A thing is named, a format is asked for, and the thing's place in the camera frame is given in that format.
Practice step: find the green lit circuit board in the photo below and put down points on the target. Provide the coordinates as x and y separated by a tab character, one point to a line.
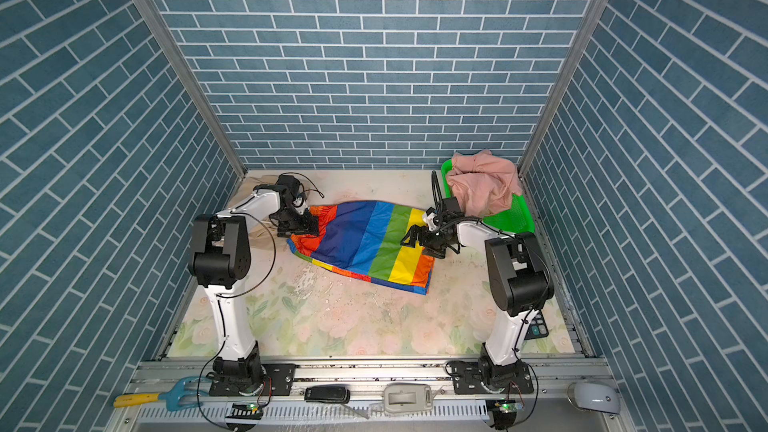
243	417
503	413

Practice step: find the black calculator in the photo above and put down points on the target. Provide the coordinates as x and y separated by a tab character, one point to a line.
538	328

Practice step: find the beige drawstring shorts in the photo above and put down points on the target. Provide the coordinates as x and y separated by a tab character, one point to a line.
261	231

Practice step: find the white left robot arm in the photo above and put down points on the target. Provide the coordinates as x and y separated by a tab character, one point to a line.
221	259

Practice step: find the black car key fob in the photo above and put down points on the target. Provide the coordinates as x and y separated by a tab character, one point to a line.
328	394

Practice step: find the aluminium right corner post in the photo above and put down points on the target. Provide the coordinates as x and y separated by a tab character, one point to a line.
576	51

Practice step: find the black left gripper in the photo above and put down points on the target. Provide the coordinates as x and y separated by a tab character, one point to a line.
304	226

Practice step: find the left green lit circuit board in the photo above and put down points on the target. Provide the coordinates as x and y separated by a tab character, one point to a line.
243	417

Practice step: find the aluminium left corner post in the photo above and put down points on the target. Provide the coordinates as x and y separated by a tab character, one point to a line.
170	48

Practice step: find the aluminium corner post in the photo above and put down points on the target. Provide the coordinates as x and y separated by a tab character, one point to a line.
576	51
170	48

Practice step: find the colourful striped shorts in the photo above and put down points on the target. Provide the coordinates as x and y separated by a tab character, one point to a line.
362	240

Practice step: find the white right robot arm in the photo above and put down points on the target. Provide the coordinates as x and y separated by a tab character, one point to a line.
519	280

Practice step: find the blue yellow handled tool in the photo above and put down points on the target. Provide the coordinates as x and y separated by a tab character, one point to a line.
182	396

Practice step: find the green plastic basket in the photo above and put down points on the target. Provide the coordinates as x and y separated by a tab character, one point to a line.
516	218

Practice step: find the pink cloth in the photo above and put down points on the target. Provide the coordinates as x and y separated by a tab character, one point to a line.
484	184

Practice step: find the white computer mouse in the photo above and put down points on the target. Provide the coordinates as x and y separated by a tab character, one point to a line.
594	397

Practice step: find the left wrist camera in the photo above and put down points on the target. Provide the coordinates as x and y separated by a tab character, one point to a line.
290	188

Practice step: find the right green lit circuit board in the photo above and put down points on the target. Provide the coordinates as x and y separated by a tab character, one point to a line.
503	413

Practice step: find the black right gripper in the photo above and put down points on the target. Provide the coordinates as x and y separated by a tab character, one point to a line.
416	230

